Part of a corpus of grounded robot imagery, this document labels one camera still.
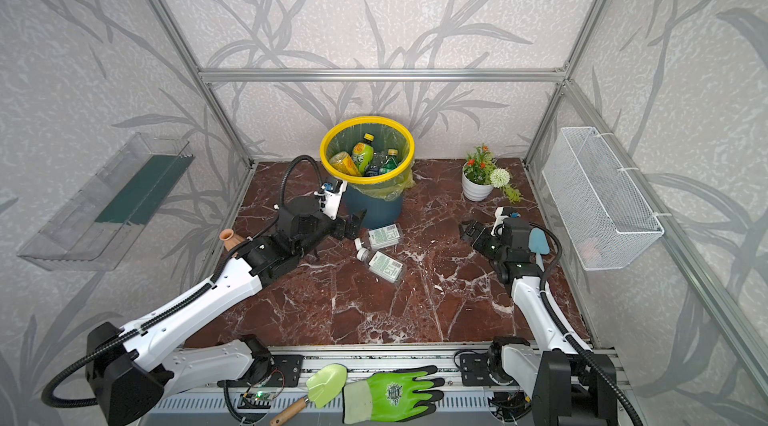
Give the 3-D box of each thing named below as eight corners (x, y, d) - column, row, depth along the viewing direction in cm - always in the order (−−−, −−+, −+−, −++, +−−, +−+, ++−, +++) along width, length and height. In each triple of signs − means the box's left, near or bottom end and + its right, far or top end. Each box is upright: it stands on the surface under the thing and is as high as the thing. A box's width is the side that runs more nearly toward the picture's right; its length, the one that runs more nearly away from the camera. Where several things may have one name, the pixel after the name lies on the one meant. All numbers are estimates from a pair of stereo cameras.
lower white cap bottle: (354, 266, 94) (352, 260, 91) (363, 251, 98) (362, 244, 94) (395, 285, 90) (395, 279, 87) (403, 268, 94) (403, 262, 90)
